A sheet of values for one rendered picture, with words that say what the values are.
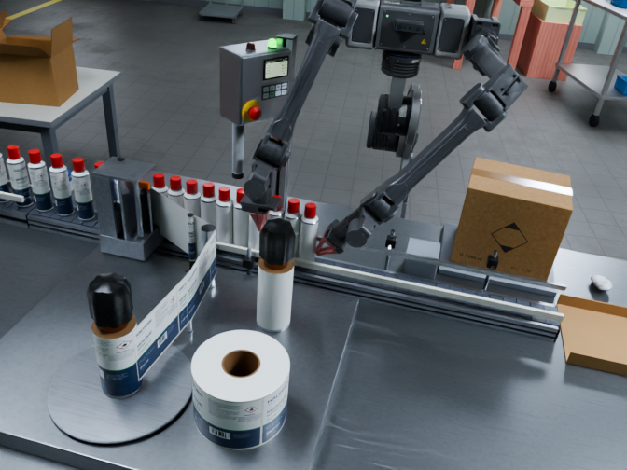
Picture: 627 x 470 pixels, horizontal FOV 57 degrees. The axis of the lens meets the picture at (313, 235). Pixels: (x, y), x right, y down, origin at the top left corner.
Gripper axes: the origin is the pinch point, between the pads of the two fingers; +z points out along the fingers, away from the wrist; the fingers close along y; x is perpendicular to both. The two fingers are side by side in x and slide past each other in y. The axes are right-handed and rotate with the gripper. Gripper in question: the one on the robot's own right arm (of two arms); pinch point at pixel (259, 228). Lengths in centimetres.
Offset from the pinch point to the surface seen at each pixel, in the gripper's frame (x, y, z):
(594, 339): 4, 97, 18
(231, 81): 6.6, -11.0, -38.7
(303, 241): 3.4, 12.1, 3.7
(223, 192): 4.3, -12.6, -6.8
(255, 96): 8.2, -5.1, -35.1
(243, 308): -19.2, 1.7, 13.8
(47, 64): 107, -140, 0
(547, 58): 569, 157, 68
